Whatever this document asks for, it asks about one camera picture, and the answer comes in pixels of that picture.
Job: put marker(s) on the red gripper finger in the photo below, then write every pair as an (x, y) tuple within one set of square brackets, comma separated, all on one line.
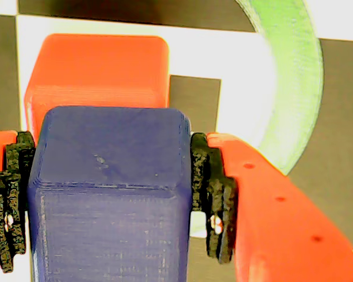
[(276, 229), (9, 188)]

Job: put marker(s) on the black white marker checkerboard mat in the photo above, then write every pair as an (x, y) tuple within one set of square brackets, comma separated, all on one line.
[(335, 117)]

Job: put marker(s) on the red cube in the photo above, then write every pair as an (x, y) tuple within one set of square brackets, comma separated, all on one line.
[(100, 70)]

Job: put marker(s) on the blue cube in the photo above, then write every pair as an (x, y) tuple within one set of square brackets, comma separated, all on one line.
[(111, 205)]

